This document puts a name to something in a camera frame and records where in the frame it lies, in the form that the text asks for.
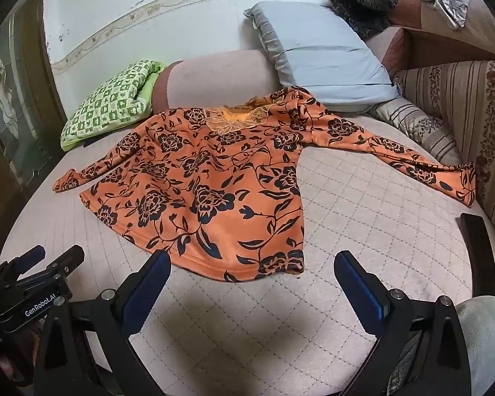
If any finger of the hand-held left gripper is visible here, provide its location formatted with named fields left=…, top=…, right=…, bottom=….
left=0, top=245, right=46, bottom=282
left=45, top=245, right=85, bottom=285

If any pink bolster with brown end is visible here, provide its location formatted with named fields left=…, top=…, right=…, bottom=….
left=150, top=49, right=278, bottom=113

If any wooden door with glass panel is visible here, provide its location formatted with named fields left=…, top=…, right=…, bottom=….
left=0, top=8, right=67, bottom=256

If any pink quilted sofa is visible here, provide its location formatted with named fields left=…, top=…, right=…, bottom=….
left=0, top=0, right=495, bottom=396

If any striped floral sofa backrest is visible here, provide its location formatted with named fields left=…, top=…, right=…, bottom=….
left=394, top=60, right=495, bottom=252

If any dark furry cloth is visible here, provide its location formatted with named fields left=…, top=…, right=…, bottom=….
left=328, top=0, right=409, bottom=40

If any pale blue pillow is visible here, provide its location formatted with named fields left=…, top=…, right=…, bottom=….
left=243, top=1, right=401, bottom=114

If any orange black floral shirt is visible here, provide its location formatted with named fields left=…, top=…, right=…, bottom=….
left=53, top=86, right=477, bottom=283

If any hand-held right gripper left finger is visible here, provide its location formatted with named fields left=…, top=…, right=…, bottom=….
left=33, top=249, right=172, bottom=396

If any black flat device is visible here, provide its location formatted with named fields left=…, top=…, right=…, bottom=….
left=460, top=212, right=495, bottom=298

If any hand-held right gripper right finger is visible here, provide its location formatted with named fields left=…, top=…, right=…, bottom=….
left=333, top=249, right=479, bottom=396

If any green checked pillow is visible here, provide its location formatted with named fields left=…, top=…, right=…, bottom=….
left=60, top=60, right=166, bottom=152

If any striped floral cushion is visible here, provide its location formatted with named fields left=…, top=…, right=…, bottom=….
left=373, top=101, right=463, bottom=166

